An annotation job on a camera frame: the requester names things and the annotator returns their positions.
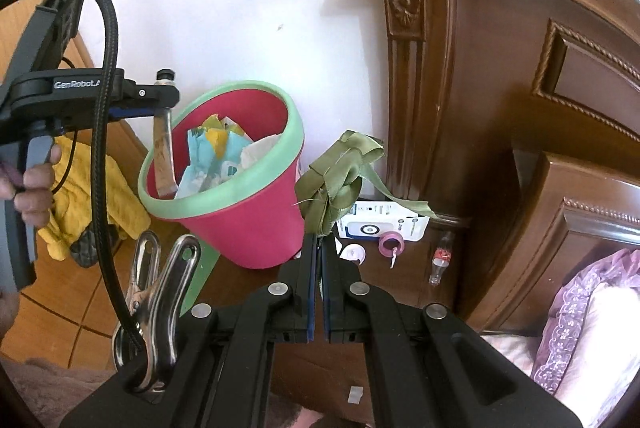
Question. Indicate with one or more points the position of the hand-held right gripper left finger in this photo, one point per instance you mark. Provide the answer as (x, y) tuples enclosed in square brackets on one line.
[(311, 298)]

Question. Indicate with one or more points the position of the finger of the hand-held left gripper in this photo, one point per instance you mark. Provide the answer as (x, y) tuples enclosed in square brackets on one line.
[(130, 112), (150, 95)]

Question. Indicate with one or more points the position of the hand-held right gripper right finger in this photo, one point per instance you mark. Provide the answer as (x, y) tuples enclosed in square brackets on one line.
[(325, 303)]

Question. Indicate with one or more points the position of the brown glass bottle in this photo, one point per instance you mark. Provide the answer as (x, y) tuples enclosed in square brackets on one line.
[(164, 157)]

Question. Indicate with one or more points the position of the colourful printed packet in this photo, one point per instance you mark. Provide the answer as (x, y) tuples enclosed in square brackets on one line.
[(205, 162)]

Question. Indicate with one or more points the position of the red bin green rim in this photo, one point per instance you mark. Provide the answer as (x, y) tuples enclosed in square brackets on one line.
[(250, 228)]

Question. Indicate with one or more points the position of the green ribbon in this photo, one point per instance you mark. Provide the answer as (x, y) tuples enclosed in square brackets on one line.
[(330, 188)]

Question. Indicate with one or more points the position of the person's left hand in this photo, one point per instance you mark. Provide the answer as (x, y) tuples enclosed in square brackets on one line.
[(37, 203)]

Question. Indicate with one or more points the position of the pale pink plastic hook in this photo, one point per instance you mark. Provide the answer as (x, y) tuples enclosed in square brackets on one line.
[(352, 253)]

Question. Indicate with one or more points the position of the pink tape roll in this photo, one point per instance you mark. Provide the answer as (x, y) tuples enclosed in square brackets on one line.
[(384, 248)]

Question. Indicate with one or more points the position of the dark wooden nightstand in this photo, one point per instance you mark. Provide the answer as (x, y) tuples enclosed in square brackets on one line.
[(410, 298)]

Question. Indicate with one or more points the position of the white blue box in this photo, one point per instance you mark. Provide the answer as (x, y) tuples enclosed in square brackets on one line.
[(370, 228)]

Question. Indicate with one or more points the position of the yellow cloth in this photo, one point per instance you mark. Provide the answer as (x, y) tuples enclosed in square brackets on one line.
[(122, 203)]

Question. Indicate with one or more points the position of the small white paper scrap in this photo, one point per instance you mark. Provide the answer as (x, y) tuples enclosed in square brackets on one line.
[(355, 394)]

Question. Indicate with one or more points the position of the green foam mat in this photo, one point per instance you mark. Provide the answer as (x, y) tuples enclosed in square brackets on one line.
[(205, 283)]

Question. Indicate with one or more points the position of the small clear bottle red label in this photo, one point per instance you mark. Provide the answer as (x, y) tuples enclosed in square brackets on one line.
[(439, 265)]

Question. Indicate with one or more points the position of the silver metal spring clip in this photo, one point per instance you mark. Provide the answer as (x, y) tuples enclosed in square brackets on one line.
[(170, 298)]

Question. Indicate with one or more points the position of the dark grey textured object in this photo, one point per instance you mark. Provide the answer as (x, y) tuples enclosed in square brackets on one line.
[(87, 248)]

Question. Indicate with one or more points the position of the pink checked bedsheet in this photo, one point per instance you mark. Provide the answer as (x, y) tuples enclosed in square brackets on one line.
[(510, 353)]

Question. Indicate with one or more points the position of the purple lace pillow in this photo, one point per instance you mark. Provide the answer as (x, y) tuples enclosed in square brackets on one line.
[(575, 308)]

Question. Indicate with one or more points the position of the brown wooden bed headboard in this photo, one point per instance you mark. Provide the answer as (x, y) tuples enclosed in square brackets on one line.
[(475, 82)]

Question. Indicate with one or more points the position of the mauve fluffy cloth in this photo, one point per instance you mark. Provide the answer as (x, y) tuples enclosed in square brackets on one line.
[(50, 383)]

